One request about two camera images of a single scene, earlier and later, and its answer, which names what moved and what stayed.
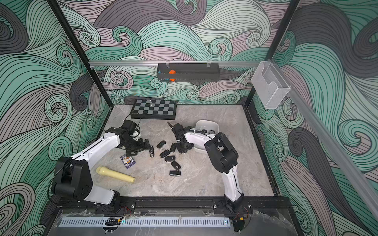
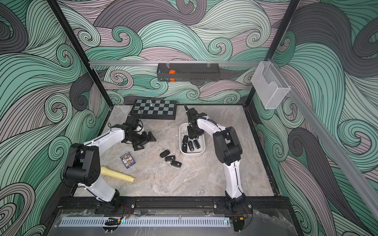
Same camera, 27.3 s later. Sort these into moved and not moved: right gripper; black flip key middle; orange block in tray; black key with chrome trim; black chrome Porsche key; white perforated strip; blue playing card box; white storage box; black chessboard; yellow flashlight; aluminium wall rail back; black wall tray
Moved: right gripper; black key with chrome trim; white storage box; black chrome Porsche key
Not moved: black chessboard; blue playing card box; yellow flashlight; white perforated strip; orange block in tray; black wall tray; black flip key middle; aluminium wall rail back
